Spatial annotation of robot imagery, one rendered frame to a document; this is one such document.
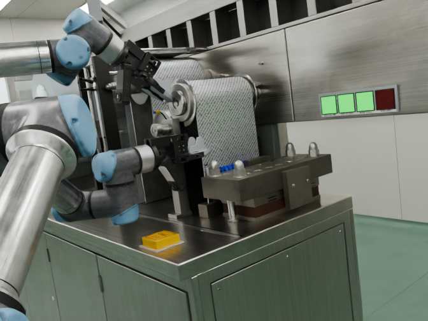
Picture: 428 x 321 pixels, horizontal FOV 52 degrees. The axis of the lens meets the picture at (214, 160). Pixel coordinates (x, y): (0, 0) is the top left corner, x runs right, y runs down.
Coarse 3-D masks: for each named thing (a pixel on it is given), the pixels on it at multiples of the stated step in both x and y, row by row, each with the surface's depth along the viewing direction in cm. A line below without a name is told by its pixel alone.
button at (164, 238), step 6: (150, 234) 112; (156, 234) 112; (162, 234) 111; (168, 234) 110; (174, 234) 110; (144, 240) 110; (150, 240) 108; (156, 240) 107; (162, 240) 107; (168, 240) 108; (174, 240) 109; (150, 246) 108; (156, 246) 106; (162, 246) 107
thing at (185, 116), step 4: (176, 84) 132; (180, 84) 131; (172, 88) 134; (176, 88) 132; (180, 88) 131; (184, 88) 129; (184, 92) 130; (188, 92) 129; (188, 96) 129; (252, 96) 144; (188, 100) 129; (188, 104) 129; (188, 108) 130; (172, 112) 136; (188, 112) 130; (176, 116) 135; (180, 116) 133; (184, 116) 132; (188, 116) 130; (180, 120) 134; (184, 120) 132
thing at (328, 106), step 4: (332, 96) 129; (324, 100) 131; (328, 100) 130; (332, 100) 129; (324, 104) 132; (328, 104) 131; (332, 104) 129; (324, 108) 132; (328, 108) 131; (332, 108) 130; (324, 112) 132; (328, 112) 131; (332, 112) 130; (336, 112) 129
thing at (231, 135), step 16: (224, 112) 136; (240, 112) 140; (208, 128) 132; (224, 128) 136; (240, 128) 140; (208, 144) 132; (224, 144) 136; (240, 144) 140; (256, 144) 145; (208, 160) 132; (224, 160) 136
